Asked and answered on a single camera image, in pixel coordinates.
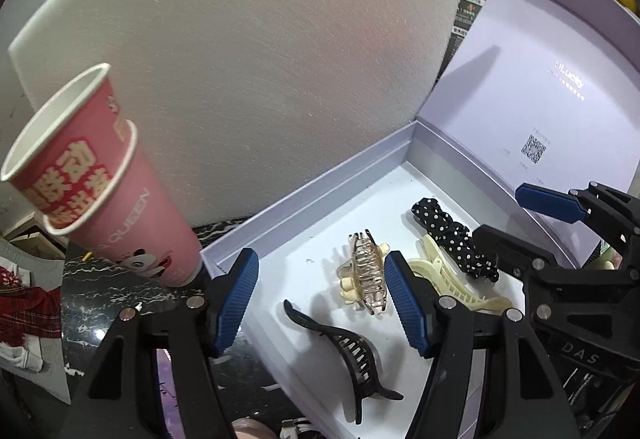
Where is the small purple box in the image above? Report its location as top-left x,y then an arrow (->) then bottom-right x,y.
155,344 -> 181,439

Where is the grey chair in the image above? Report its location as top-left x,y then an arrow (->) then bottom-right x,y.
0,239 -> 76,405

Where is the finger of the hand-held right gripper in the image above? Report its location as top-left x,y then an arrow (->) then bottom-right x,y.
472,225 -> 640,312
515,181 -> 640,240

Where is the black hair claw clip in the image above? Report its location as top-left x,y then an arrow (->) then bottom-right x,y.
283,299 -> 405,425

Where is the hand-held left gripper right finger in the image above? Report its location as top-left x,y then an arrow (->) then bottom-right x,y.
383,249 -> 571,439

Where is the white garment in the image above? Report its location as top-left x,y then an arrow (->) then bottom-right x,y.
0,334 -> 46,372

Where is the pink panda paper cup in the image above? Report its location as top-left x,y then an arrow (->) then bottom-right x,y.
42,119 -> 203,287

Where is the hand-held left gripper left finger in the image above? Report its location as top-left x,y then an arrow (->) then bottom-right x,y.
57,248 -> 261,439

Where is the cream hair clip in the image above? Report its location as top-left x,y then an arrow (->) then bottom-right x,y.
407,234 -> 513,317

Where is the white foam board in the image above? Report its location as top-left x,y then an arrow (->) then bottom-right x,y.
7,0 -> 473,230

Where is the clear hair claw with bears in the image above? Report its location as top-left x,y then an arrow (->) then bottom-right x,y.
336,230 -> 391,317

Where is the black polka dot scrunchie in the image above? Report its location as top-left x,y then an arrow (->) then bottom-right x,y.
411,197 -> 501,284

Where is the red paper cup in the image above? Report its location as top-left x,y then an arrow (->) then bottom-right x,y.
0,63 -> 138,235

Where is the lilac cardboard box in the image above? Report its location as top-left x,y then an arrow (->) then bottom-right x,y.
200,0 -> 640,439

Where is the red plaid blanket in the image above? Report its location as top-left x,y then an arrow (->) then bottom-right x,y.
0,259 -> 63,345

